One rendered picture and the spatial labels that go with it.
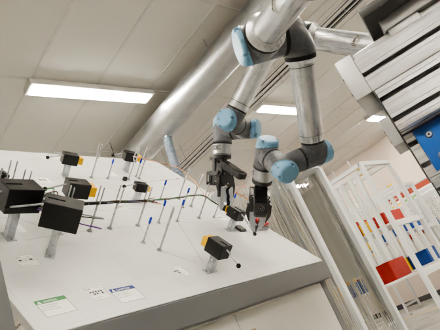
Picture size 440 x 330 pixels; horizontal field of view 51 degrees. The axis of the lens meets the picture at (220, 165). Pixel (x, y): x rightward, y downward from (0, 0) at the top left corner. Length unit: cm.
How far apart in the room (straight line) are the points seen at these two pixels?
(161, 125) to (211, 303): 372
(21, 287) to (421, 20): 95
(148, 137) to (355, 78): 419
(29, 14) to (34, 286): 282
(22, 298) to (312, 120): 94
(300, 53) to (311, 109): 18
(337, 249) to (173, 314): 171
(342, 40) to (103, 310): 117
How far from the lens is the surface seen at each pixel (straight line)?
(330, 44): 170
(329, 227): 273
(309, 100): 143
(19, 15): 369
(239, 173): 170
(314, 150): 148
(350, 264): 270
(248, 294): 137
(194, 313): 119
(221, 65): 425
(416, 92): 89
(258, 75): 162
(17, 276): 111
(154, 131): 492
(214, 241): 132
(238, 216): 170
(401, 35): 93
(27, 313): 101
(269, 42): 127
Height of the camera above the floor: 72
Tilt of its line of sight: 20 degrees up
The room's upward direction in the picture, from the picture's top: 24 degrees counter-clockwise
